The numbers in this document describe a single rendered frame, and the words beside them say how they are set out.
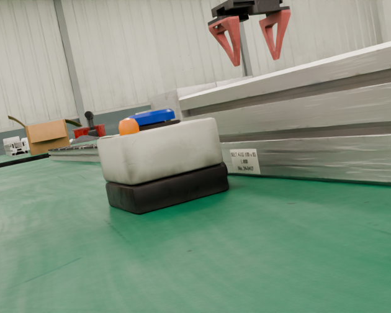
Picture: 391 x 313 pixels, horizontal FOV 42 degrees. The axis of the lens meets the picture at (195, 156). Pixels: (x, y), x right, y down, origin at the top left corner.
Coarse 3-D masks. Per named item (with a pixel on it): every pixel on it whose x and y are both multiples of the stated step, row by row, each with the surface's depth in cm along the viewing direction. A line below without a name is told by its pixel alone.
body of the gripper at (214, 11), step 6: (228, 0) 79; (234, 0) 79; (240, 0) 79; (246, 0) 80; (252, 0) 80; (282, 0) 83; (216, 6) 82; (222, 6) 81; (228, 6) 79; (234, 6) 80; (240, 6) 80; (246, 6) 81; (216, 12) 83; (246, 12) 83
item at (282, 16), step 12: (264, 0) 81; (276, 0) 82; (252, 12) 81; (264, 12) 82; (276, 12) 84; (288, 12) 83; (264, 24) 87; (264, 36) 88; (276, 36) 85; (276, 48) 85
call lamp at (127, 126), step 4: (124, 120) 38; (128, 120) 38; (132, 120) 38; (120, 124) 38; (124, 124) 38; (128, 124) 38; (132, 124) 38; (136, 124) 38; (120, 128) 38; (124, 128) 38; (128, 128) 38; (132, 128) 38; (136, 128) 38; (120, 132) 38; (124, 132) 38; (128, 132) 38; (132, 132) 38; (136, 132) 38
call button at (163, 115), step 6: (138, 114) 41; (144, 114) 41; (150, 114) 41; (156, 114) 41; (162, 114) 41; (168, 114) 41; (174, 114) 42; (138, 120) 41; (144, 120) 41; (150, 120) 41; (156, 120) 41; (162, 120) 41
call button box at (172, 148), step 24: (192, 120) 41; (120, 144) 38; (144, 144) 38; (168, 144) 39; (192, 144) 40; (216, 144) 41; (120, 168) 39; (144, 168) 38; (168, 168) 39; (192, 168) 40; (216, 168) 41; (120, 192) 41; (144, 192) 38; (168, 192) 39; (192, 192) 40; (216, 192) 41
